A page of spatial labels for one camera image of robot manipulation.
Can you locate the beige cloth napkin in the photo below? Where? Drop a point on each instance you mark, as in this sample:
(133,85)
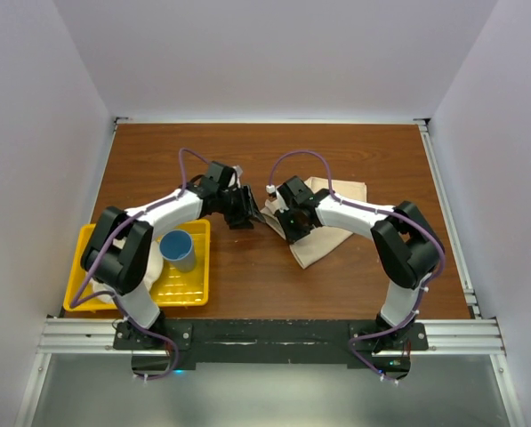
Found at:
(321,241)

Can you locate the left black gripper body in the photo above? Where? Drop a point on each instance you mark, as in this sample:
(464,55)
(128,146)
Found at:
(234,205)

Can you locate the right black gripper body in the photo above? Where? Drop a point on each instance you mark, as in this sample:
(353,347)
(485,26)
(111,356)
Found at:
(292,226)

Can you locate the blue plastic cup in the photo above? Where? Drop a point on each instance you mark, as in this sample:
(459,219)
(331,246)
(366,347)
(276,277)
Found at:
(177,247)

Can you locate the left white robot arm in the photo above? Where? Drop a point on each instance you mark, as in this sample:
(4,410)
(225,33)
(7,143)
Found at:
(118,250)

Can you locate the aluminium table frame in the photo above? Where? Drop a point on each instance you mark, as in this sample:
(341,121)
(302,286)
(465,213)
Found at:
(462,380)

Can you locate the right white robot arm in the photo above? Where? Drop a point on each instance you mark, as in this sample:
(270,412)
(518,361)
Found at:
(410,252)

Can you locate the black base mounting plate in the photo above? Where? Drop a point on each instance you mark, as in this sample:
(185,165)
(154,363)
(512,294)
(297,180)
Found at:
(272,341)

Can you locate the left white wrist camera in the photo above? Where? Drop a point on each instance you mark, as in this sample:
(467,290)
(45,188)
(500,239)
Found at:
(234,181)

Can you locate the white divided plate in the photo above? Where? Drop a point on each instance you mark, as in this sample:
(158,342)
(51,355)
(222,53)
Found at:
(152,274)

